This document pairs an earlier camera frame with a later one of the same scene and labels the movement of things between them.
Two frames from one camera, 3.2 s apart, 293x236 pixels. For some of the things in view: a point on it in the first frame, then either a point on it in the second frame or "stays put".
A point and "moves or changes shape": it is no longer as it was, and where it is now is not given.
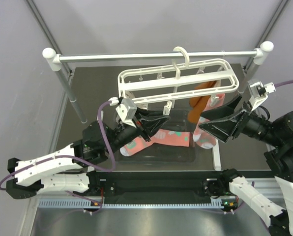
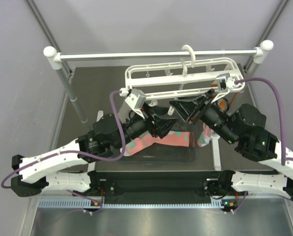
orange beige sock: (198, 103) moves or changes shape
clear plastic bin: (179, 121) stays put
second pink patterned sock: (175, 138) stays put
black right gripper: (221, 129) to (186, 107)
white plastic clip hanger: (167, 84) moves or changes shape
